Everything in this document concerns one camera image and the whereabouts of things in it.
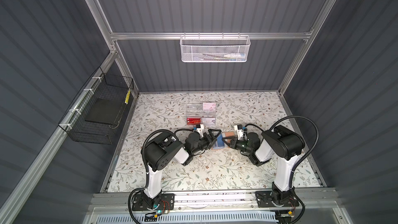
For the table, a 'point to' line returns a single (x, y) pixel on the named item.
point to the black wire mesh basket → (103, 85)
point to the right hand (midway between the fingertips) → (224, 142)
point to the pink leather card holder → (219, 143)
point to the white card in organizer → (209, 121)
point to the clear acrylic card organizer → (203, 113)
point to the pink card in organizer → (209, 106)
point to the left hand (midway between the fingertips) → (220, 135)
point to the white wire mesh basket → (214, 48)
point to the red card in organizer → (193, 121)
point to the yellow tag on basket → (127, 98)
